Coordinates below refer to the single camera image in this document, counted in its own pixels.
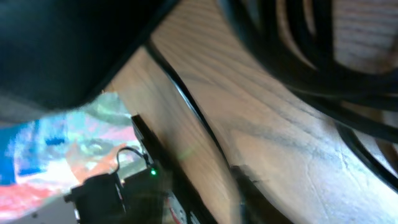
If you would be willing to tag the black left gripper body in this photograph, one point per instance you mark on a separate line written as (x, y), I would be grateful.
(58, 54)

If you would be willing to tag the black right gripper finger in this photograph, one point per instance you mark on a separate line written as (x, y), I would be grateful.
(254, 207)

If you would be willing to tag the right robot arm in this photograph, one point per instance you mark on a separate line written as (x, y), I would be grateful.
(146, 196)

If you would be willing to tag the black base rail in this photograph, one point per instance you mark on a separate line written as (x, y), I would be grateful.
(182, 190)

